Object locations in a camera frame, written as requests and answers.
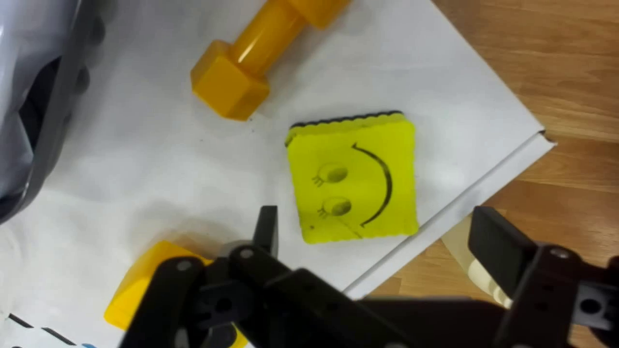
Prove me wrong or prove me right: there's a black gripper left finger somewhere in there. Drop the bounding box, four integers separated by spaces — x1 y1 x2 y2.
123 204 365 348

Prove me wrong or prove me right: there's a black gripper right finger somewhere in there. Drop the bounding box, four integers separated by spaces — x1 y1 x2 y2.
469 204 619 348

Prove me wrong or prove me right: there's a yellow and black smiley block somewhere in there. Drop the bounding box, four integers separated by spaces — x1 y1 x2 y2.
285 107 423 248

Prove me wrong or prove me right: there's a yellow rounded toy block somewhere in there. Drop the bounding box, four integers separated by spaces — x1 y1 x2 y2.
103 237 252 348

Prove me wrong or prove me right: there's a white cardboard box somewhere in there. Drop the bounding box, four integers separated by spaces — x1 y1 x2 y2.
0 0 558 348

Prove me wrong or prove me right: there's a yellow toy dumbbell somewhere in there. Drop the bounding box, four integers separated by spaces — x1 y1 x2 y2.
189 0 355 123

